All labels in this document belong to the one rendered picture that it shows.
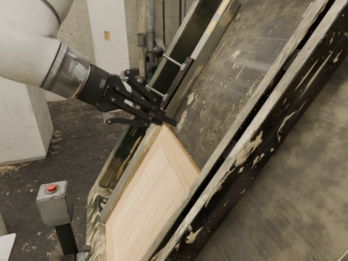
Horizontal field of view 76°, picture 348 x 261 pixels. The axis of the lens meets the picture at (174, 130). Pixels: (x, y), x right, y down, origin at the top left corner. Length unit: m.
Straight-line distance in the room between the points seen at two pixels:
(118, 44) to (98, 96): 3.99
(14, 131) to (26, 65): 2.87
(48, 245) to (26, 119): 1.55
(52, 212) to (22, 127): 2.13
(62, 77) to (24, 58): 0.06
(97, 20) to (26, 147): 2.36
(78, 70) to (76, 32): 8.36
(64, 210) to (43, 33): 0.91
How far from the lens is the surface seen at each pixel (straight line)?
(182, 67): 0.78
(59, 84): 0.44
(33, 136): 3.27
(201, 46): 0.79
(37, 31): 0.43
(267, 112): 0.40
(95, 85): 0.45
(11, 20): 0.43
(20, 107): 3.16
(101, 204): 1.10
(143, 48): 6.48
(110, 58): 4.44
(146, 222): 0.71
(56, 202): 1.18
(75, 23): 8.79
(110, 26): 4.41
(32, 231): 2.45
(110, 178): 1.18
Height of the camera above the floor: 1.63
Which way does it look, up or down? 26 degrees down
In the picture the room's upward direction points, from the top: straight up
